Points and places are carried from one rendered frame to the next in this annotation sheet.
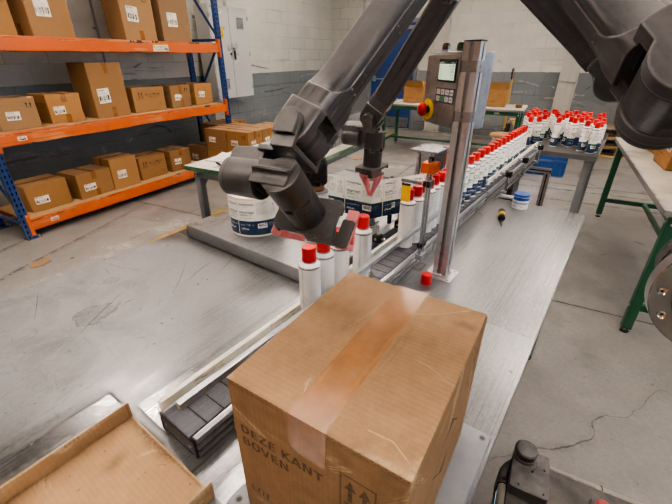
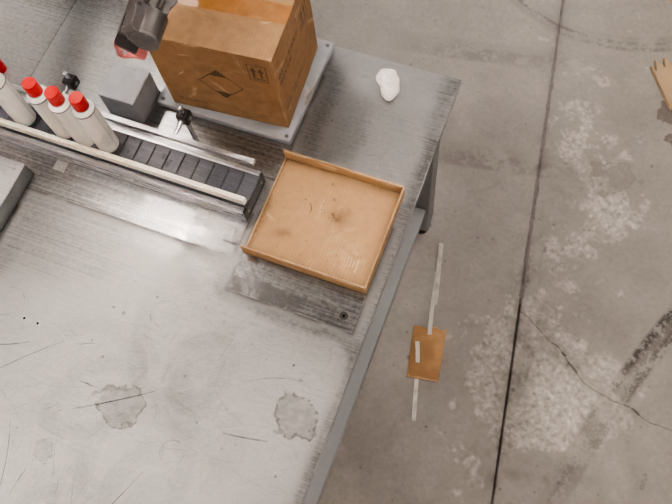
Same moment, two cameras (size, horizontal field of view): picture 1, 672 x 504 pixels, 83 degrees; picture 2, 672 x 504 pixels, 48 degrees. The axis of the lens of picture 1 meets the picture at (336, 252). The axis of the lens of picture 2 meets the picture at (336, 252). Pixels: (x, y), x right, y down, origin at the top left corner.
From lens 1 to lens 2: 150 cm
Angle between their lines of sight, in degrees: 66
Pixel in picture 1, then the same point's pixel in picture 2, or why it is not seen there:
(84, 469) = (292, 249)
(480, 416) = not seen: hidden behind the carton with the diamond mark
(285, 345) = (238, 43)
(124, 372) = (200, 295)
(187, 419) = (246, 186)
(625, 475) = not seen: hidden behind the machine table
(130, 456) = (275, 225)
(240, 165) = (154, 19)
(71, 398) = (239, 317)
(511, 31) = not seen: outside the picture
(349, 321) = (206, 17)
